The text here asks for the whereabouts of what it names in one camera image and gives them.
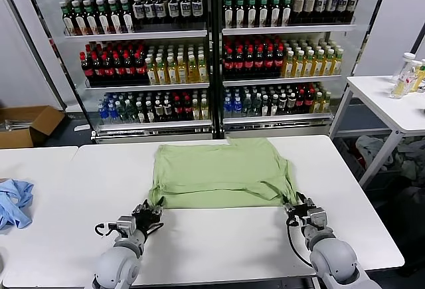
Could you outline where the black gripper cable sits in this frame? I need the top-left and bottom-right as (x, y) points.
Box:
(144, 222), (165, 237)
(285, 217), (315, 270)

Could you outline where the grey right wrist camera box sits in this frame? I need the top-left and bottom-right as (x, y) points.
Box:
(307, 206), (328, 229)

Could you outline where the black mesh laundry basket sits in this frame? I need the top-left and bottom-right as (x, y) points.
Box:
(333, 136), (369, 179)

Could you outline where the grey white crumpled garment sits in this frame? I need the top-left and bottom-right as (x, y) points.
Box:
(355, 135), (398, 173)

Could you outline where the clear bottle white cap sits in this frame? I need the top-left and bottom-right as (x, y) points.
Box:
(390, 52), (416, 100)

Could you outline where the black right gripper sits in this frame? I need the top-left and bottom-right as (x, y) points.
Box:
(282, 191), (316, 227)

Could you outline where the glass door drink shelf cabinet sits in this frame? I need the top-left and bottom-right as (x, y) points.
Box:
(19, 0), (216, 144)
(212, 0), (394, 140)

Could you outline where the crumpled light blue cloth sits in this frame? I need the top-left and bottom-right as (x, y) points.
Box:
(0, 178), (35, 231)

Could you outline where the yellow tea bottle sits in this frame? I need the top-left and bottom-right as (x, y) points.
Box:
(156, 56), (167, 84)
(294, 50), (305, 78)
(303, 50), (315, 77)
(333, 48), (343, 76)
(323, 48), (335, 76)
(177, 55), (189, 84)
(187, 54), (199, 83)
(167, 56), (178, 84)
(198, 54), (209, 83)
(313, 49), (325, 77)
(283, 50), (294, 78)
(147, 56), (157, 85)

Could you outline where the green neck dark tea bottle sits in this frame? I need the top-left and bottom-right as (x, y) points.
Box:
(222, 0), (234, 28)
(61, 1), (74, 36)
(120, 0), (134, 33)
(84, 0), (98, 35)
(269, 0), (281, 27)
(234, 0), (246, 28)
(246, 0), (258, 28)
(96, 0), (110, 34)
(258, 0), (270, 27)
(108, 0), (122, 33)
(281, 0), (292, 27)
(72, 0), (86, 35)

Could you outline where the beige label dark drink bottle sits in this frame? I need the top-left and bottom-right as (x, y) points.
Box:
(303, 0), (315, 25)
(292, 0), (304, 26)

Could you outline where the white side table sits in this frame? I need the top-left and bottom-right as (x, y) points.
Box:
(328, 74), (425, 190)

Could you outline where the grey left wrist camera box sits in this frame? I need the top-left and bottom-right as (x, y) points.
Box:
(114, 215), (135, 233)

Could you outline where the silver metal rods bundle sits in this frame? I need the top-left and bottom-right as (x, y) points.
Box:
(0, 118), (34, 133)

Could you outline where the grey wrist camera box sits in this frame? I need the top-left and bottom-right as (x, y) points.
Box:
(307, 206), (328, 229)
(114, 215), (135, 233)

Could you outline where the light green polo shirt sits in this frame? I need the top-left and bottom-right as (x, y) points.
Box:
(147, 138), (298, 211)

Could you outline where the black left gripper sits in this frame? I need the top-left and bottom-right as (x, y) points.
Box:
(132, 197), (165, 235)

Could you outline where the teal grey crumpled garment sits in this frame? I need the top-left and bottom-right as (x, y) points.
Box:
(396, 141), (425, 181)

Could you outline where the blue label dark drink bottle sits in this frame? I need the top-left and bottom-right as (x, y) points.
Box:
(315, 0), (327, 24)
(167, 0), (181, 23)
(326, 0), (338, 23)
(180, 0), (193, 23)
(347, 0), (359, 23)
(143, 0), (156, 23)
(132, 0), (145, 24)
(337, 0), (349, 23)
(155, 0), (167, 23)
(192, 0), (205, 22)

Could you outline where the black left wrist camera cable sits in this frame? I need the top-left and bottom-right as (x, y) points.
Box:
(95, 223), (118, 237)

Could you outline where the open brown cardboard box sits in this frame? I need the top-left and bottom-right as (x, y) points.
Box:
(0, 105), (66, 149)

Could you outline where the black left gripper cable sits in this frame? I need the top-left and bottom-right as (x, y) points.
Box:
(144, 222), (165, 237)

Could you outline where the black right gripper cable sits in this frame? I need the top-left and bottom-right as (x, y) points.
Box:
(285, 217), (315, 270)

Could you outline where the red cap cola bottle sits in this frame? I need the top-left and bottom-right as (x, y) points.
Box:
(102, 52), (114, 81)
(92, 52), (104, 82)
(134, 52), (147, 80)
(234, 47), (245, 72)
(124, 52), (136, 80)
(244, 47), (255, 72)
(224, 47), (235, 72)
(254, 47), (265, 72)
(264, 46), (275, 72)
(81, 52), (94, 82)
(113, 52), (125, 81)
(274, 46), (285, 71)

